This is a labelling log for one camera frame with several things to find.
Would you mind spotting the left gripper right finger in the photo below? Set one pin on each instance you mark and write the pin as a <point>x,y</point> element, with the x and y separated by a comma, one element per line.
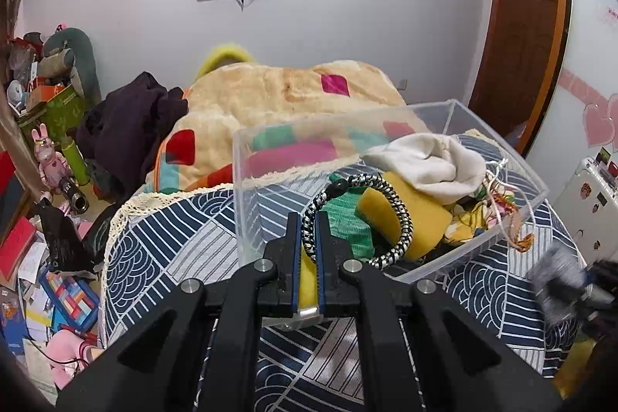
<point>419,350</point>

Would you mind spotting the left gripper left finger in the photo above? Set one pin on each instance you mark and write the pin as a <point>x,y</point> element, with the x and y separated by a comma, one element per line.
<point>197,349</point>

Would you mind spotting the silver glitter pouch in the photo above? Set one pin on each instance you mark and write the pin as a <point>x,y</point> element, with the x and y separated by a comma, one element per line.
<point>557,280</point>

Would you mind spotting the yellow sponge block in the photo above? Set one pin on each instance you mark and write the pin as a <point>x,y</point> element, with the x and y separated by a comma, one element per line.
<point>428,216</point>

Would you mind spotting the green knitted cloth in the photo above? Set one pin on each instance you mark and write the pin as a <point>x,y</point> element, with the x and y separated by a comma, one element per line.
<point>345,223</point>

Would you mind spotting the white drawstring cloth bag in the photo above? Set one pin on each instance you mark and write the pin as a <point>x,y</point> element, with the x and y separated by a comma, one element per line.
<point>443,168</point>

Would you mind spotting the yellow felt ball toy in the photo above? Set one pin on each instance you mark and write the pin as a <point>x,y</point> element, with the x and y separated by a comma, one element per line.
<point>308,282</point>

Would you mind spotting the blue white patterned bedspread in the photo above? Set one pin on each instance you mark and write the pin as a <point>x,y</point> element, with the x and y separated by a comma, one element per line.
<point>316,367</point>

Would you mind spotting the colourful blue game box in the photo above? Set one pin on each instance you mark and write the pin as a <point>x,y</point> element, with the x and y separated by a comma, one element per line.
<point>77,303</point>

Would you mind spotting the floral fabric scrap bundle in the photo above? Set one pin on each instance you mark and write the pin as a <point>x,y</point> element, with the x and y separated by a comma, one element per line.
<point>478,215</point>

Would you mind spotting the clear plastic storage bin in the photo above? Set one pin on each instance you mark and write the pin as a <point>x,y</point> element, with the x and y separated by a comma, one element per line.
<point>297,167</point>

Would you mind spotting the black plastic bag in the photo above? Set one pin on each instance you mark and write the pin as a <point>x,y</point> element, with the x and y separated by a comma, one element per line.
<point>68,253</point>

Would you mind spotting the white wardrobe sliding door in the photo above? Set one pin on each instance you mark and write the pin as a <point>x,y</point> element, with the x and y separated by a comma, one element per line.
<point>582,115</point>

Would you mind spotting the red flat box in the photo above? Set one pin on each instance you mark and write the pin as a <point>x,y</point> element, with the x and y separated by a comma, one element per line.
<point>15,246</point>

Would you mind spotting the green water bottle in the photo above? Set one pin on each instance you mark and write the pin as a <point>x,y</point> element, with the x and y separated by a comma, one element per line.
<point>75,160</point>

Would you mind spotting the dark purple clothing pile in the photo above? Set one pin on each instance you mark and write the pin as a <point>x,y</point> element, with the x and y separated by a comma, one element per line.
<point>122,133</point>

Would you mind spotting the beige fleece patchwork blanket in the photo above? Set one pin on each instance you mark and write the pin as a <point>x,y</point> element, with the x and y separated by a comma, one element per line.
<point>199,150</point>

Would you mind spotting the pink rabbit figure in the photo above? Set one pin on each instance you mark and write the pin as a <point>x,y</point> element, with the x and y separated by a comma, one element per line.
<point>53,166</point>

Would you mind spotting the green cardboard box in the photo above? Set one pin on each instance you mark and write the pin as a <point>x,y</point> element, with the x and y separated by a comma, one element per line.
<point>62,115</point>

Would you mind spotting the yellow fuzzy plush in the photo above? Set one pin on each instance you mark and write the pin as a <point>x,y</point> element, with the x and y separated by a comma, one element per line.
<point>223,55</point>

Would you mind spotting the brown wooden door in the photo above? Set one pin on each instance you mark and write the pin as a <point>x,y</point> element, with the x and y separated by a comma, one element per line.
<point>523,50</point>

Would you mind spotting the grey green neck pillow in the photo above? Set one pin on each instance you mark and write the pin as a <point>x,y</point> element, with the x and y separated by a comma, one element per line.
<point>69,53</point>

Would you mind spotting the black camera lens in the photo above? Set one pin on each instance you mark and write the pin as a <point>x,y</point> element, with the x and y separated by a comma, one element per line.
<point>74,196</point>

